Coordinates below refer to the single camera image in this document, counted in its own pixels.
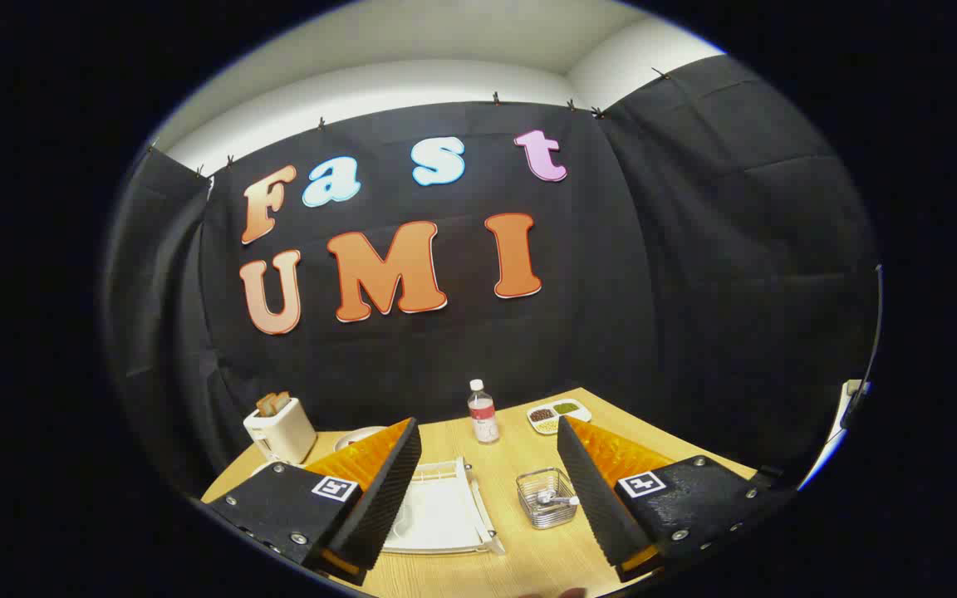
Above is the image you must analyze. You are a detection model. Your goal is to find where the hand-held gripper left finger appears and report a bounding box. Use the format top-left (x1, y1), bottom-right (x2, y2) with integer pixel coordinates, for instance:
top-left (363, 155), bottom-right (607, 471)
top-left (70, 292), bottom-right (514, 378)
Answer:
top-left (204, 417), bottom-right (423, 582)

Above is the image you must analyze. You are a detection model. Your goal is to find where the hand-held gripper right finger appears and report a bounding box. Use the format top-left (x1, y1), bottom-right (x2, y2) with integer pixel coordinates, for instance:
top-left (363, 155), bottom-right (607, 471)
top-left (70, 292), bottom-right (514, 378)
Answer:
top-left (557, 415), bottom-right (799, 582)

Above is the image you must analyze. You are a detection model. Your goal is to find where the metal wire basket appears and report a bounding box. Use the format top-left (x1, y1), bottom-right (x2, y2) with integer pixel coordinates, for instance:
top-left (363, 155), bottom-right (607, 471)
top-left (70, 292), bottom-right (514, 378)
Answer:
top-left (516, 468), bottom-right (581, 531)

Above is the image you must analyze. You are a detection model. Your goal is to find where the white dish rack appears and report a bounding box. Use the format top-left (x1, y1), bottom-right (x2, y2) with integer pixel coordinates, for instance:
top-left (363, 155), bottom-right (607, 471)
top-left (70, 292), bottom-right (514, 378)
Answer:
top-left (379, 455), bottom-right (506, 556)

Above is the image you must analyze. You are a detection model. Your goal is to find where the beige oval plate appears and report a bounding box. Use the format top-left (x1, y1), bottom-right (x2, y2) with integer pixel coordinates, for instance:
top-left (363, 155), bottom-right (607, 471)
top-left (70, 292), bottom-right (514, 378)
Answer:
top-left (334, 425), bottom-right (388, 453)

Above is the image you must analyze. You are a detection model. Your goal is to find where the white divided dish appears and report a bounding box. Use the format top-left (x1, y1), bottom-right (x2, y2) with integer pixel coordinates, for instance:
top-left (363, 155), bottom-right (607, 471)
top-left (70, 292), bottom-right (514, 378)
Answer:
top-left (527, 399), bottom-right (592, 436)

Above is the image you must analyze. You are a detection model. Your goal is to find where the white toaster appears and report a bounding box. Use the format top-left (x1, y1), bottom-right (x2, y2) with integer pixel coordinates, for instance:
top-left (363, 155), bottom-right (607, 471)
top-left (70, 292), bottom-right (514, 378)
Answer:
top-left (243, 397), bottom-right (318, 464)

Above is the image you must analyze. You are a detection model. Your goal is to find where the clear bottle with red label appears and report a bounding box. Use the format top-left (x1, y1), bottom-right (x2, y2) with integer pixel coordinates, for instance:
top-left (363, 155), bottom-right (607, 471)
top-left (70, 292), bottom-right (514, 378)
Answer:
top-left (468, 380), bottom-right (501, 445)

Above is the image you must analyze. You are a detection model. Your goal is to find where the black backdrop cloth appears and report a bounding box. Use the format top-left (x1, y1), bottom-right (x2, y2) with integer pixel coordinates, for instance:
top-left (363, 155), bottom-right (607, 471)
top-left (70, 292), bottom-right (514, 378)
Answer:
top-left (101, 54), bottom-right (882, 499)

